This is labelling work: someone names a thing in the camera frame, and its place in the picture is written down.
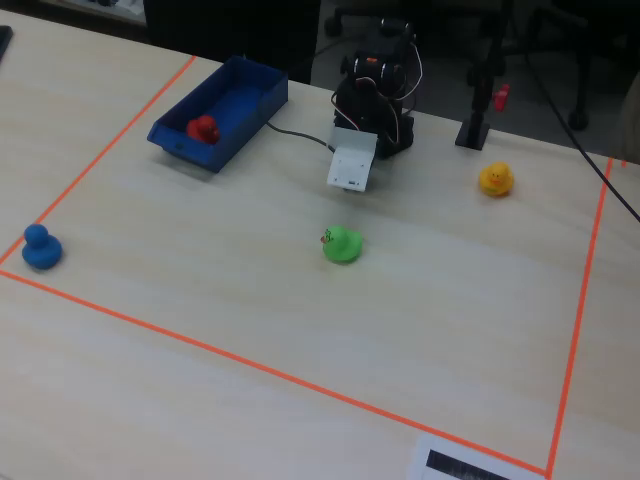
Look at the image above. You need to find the yellow rubber duck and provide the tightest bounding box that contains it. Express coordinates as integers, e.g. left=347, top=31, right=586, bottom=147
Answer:
left=478, top=161, right=516, bottom=198

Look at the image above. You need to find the blue plastic bin box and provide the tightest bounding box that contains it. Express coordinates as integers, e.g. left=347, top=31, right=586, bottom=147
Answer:
left=146, top=54, right=290, bottom=174

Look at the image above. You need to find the blue rubber duck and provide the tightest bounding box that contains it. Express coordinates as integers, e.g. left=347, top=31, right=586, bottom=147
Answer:
left=21, top=223, right=64, bottom=271

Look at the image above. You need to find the black camera cable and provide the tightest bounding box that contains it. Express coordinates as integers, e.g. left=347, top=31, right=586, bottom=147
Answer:
left=264, top=121, right=335, bottom=151

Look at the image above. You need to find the red clamp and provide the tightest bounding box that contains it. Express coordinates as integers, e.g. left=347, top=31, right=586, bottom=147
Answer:
left=491, top=83, right=512, bottom=113

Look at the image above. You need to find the orange tape strip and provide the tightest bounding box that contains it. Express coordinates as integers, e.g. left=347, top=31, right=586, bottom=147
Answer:
left=0, top=54, right=198, bottom=266
left=545, top=157, right=615, bottom=477
left=0, top=268, right=551, bottom=476

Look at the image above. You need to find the white paper with black bar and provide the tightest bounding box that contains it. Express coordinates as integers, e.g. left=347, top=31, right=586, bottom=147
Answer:
left=405, top=433, right=547, bottom=480

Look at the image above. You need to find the long black cable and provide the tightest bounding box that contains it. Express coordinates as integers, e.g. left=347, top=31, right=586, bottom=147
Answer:
left=514, top=29, right=640, bottom=224

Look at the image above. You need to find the green rubber duck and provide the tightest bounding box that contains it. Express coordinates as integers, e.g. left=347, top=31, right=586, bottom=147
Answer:
left=319, top=225, right=364, bottom=265

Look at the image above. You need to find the red rubber duck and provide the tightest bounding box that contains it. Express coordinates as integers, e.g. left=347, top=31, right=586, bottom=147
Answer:
left=186, top=114, right=222, bottom=146

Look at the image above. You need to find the black office chair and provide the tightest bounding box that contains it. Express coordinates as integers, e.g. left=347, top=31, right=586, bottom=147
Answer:
left=517, top=0, right=640, bottom=132

